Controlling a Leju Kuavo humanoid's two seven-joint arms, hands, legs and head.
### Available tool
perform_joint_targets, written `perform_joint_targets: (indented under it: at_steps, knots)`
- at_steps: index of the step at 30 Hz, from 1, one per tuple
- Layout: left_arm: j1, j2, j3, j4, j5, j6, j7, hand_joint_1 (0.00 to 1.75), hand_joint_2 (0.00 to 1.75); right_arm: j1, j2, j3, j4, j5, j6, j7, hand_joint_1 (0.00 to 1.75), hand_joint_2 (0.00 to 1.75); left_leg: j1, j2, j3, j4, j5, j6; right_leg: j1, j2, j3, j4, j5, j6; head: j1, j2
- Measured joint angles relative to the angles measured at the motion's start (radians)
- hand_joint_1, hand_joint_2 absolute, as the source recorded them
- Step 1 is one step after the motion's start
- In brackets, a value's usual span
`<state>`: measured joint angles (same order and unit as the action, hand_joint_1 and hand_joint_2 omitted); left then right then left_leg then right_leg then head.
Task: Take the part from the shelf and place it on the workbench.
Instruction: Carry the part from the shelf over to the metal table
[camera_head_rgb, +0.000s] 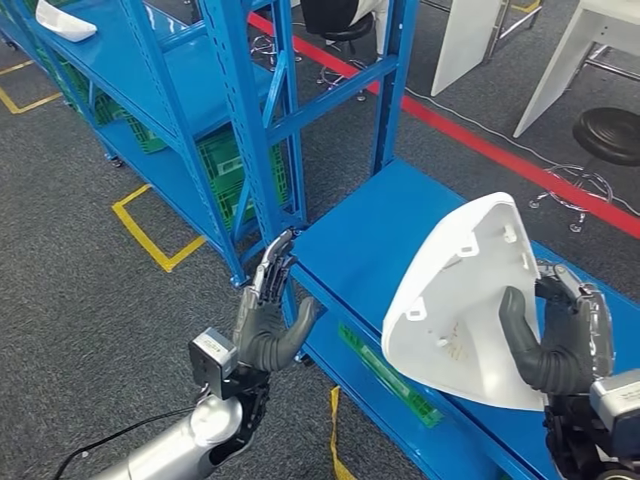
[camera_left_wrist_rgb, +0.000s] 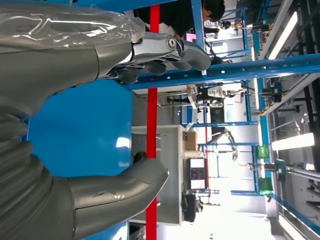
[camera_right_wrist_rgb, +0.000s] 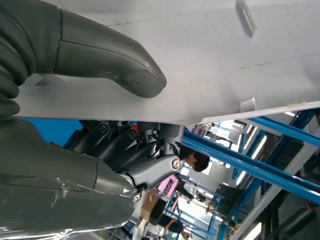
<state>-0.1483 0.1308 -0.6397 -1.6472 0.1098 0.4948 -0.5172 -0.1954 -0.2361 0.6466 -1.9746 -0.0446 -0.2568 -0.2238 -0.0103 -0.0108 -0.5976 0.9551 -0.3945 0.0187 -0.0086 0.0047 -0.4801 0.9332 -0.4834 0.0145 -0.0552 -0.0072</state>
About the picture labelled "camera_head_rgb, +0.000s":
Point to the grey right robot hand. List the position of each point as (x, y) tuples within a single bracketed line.
[(570, 358)]

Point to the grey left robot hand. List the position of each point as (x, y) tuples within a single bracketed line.
[(260, 338)]

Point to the white plastic shell part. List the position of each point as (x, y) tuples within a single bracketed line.
[(450, 305), (63, 23)]

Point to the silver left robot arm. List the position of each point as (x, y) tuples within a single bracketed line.
[(190, 444)]

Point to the blue metal shelf rack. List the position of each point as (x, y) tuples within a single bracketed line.
[(150, 73), (350, 252)]

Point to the green plastic crate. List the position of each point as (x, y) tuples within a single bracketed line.
[(75, 83), (143, 138), (400, 391), (225, 179)]

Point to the yellow floor tape mark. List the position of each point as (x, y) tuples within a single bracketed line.
[(143, 238), (42, 102)]

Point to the white desk panel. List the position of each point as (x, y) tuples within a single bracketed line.
[(560, 66), (465, 43)]

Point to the person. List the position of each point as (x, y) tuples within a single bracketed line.
[(324, 13)]

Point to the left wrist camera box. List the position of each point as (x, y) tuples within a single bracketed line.
[(212, 361)]

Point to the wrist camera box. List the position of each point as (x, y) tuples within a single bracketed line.
[(212, 361), (617, 411)]

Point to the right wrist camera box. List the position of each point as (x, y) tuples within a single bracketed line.
[(617, 411)]

